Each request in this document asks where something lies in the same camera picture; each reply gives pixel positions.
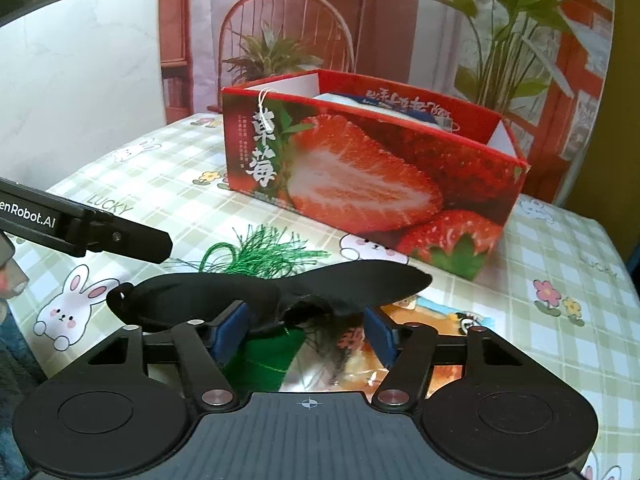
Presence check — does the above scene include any person's blue fluffy clothing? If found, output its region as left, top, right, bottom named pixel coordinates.
left=0, top=294, right=49, bottom=467

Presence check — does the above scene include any person's left hand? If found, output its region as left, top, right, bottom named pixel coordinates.
left=0, top=232, right=29, bottom=302

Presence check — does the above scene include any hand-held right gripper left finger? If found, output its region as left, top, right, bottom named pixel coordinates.
left=52, top=301, right=250, bottom=413

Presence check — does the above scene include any red strawberry print box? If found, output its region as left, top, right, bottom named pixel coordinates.
left=220, top=69, right=530, bottom=281

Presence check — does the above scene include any checked bunny print tablecloth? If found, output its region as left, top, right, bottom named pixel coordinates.
left=10, top=110, right=640, bottom=480

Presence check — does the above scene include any orange cartoon snack packet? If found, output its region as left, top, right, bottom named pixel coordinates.
left=279, top=295, right=502, bottom=397

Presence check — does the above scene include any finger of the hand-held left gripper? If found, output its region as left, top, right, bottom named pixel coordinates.
left=86, top=210, right=174, bottom=264

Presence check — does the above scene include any green tassel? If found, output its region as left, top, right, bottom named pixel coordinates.
left=167, top=224, right=334, bottom=279

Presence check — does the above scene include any printed room backdrop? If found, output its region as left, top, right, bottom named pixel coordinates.
left=157, top=0, right=617, bottom=207

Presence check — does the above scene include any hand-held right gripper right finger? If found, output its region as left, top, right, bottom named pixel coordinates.
left=363, top=305, right=560, bottom=414

